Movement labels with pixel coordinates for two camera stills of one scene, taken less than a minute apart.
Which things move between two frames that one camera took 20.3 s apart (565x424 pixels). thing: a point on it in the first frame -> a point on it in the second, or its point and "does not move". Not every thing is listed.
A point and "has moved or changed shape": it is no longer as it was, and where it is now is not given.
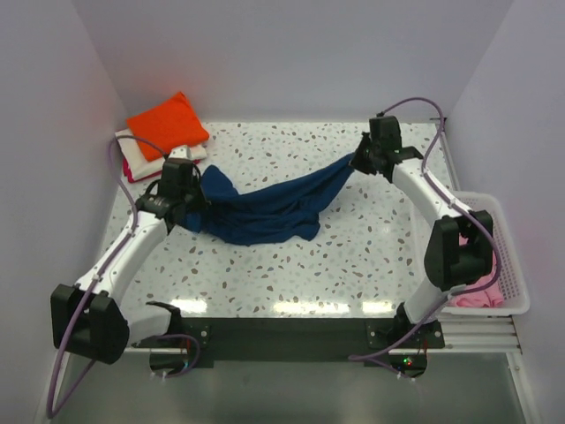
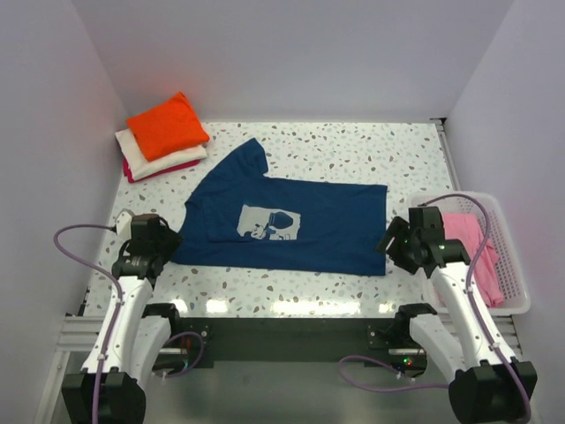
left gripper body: x=194 y=196 -> x=168 y=244
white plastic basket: x=516 y=298 does not move
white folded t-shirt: x=140 y=169 does not move
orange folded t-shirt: x=172 y=124 does not move
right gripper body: x=364 y=158 -> x=403 y=253
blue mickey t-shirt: x=286 y=212 has moved or changed shape
